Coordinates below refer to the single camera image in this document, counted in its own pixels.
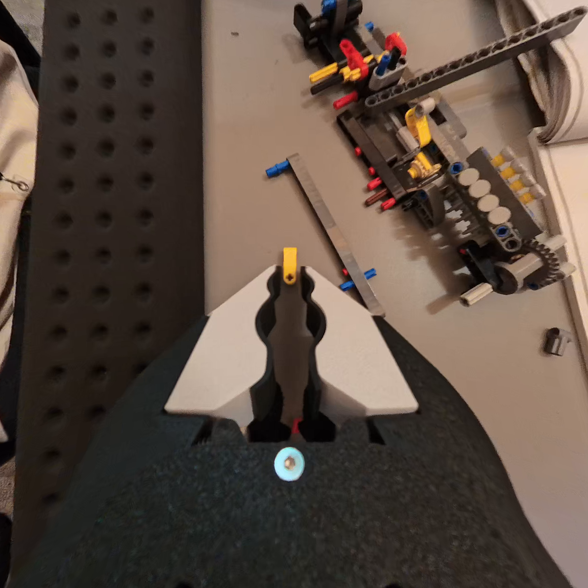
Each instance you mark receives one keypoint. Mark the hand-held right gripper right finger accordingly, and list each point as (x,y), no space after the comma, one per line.
(363,367)

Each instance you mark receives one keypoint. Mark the open lego instruction booklet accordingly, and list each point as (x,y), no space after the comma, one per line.
(551,92)

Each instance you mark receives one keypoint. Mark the small yellow lego piece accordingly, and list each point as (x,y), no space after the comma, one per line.
(290,264)

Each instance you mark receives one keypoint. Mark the small grey lego connector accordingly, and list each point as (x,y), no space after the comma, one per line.
(557,342)

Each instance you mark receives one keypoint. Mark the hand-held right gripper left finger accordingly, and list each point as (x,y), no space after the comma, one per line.
(220,367)

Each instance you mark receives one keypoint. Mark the person's white printed t-shirt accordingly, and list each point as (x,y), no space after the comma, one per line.
(11,151)

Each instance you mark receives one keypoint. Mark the lego car chassis assembly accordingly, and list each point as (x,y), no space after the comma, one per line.
(432,179)

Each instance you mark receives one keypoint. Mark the long grey lego beam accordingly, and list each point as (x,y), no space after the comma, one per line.
(321,216)

